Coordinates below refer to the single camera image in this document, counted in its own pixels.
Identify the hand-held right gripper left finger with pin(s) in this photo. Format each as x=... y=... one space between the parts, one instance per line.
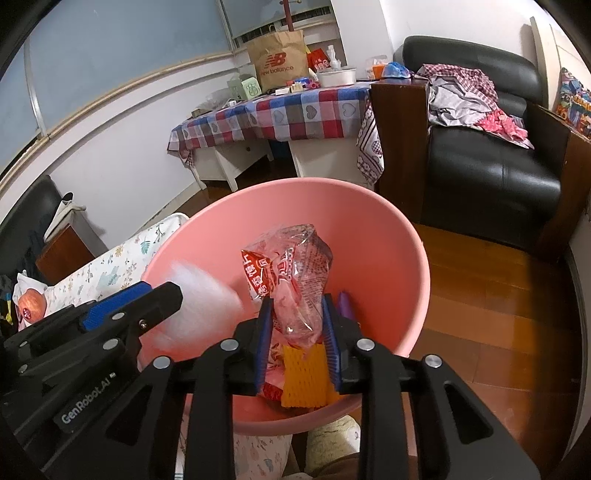
x=264 y=350

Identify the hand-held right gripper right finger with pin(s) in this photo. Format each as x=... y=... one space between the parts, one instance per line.
x=331 y=350

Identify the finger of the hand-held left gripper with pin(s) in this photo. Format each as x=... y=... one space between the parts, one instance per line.
x=115 y=307
x=161 y=304

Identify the yellow foam fruit net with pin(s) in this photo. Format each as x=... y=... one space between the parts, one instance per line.
x=304 y=378

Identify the white paper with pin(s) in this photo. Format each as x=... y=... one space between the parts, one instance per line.
x=203 y=304

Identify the red foil wrapper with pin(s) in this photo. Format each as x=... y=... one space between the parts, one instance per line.
x=272 y=394

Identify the clear plastic bag red print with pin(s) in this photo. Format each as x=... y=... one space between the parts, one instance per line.
x=291 y=277

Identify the pink plastic bucket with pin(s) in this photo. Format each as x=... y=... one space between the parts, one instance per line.
x=369 y=240

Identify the floral tablecloth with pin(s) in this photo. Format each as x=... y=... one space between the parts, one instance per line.
x=115 y=272

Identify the wooden side table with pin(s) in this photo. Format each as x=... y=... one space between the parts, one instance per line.
x=64 y=254

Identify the red apple with sticker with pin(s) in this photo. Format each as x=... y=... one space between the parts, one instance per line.
x=30 y=308

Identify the cream floral slipper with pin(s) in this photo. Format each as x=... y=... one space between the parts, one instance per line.
x=332 y=436

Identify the white garment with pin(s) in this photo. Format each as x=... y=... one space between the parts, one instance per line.
x=27 y=281

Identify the cream cloth bag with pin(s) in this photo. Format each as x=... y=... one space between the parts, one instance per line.
x=62 y=217

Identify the person's brown trouser leg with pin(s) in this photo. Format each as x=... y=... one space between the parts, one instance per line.
x=334 y=468

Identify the black leather armchair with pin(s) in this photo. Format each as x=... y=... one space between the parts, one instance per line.
x=27 y=207

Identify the white desk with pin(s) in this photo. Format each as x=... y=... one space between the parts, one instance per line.
x=231 y=161

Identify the heart print cloth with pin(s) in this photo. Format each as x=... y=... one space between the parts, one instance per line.
x=369 y=143

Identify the black leather sofa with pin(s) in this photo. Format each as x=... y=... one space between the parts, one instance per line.
x=485 y=184

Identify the checkered tablecloth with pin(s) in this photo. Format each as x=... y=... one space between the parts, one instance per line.
x=286 y=115

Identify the light green carton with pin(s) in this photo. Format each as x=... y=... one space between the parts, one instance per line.
x=242 y=86

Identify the frosted window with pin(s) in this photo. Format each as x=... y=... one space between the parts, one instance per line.
x=115 y=55

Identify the small white box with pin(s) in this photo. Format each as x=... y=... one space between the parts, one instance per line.
x=295 y=86

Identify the brown paper bag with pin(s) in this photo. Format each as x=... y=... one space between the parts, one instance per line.
x=277 y=60

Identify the white tub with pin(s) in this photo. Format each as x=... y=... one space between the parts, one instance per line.
x=337 y=77

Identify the pink floral garment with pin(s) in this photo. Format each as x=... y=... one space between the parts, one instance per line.
x=501 y=124

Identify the plaid and grey garment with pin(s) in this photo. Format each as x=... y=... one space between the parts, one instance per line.
x=457 y=97

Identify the wooden bedside cabinet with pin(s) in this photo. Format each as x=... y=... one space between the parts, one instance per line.
x=568 y=194

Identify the orange tissue box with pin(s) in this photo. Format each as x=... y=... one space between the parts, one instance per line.
x=375 y=68

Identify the blue plastic bag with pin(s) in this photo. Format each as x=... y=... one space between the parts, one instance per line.
x=396 y=70

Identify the red packet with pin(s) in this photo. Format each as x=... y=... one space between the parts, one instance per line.
x=315 y=57

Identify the wooden coat rack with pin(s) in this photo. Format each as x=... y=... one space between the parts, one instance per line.
x=292 y=16

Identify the cartoon print pillow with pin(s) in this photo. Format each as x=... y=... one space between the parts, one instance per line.
x=575 y=104

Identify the cream headboard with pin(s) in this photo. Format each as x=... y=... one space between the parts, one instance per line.
x=549 y=55

